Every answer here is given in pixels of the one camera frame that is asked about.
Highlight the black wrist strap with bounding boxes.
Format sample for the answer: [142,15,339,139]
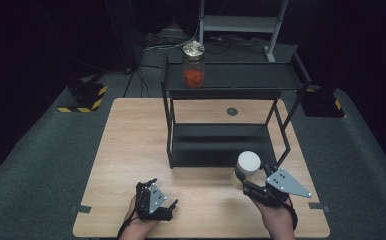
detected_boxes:
[282,197,299,232]
[116,199,139,240]

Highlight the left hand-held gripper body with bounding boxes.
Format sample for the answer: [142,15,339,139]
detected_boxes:
[134,181,175,222]

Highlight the person's left hand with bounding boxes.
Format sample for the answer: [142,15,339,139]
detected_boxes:
[119,195,161,240]

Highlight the black metal shelf rack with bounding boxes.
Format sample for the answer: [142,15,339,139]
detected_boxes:
[160,51,313,170]

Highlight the grey metal stand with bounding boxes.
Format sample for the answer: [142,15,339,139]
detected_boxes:
[199,0,289,63]

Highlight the glass jar of orange powder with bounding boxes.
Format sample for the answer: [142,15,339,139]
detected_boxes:
[181,40,206,90]

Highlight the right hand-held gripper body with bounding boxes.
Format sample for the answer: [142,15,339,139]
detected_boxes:
[243,167,312,208]

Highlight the grey tape piece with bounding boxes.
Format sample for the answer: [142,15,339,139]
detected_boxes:
[70,204,92,215]
[308,201,331,214]

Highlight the black and yellow striped base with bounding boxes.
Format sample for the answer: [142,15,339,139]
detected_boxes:
[56,78,109,114]
[301,84,346,118]

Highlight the black floor cable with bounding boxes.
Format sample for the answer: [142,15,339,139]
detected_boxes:
[123,65,153,98]

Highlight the bundle of floor cables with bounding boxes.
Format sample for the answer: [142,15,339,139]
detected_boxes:
[143,31,269,55]

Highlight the person's right hand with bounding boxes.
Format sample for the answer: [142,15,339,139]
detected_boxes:
[252,199,297,240]

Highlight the white-lidded jar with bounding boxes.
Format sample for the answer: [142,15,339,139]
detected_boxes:
[230,150,263,191]

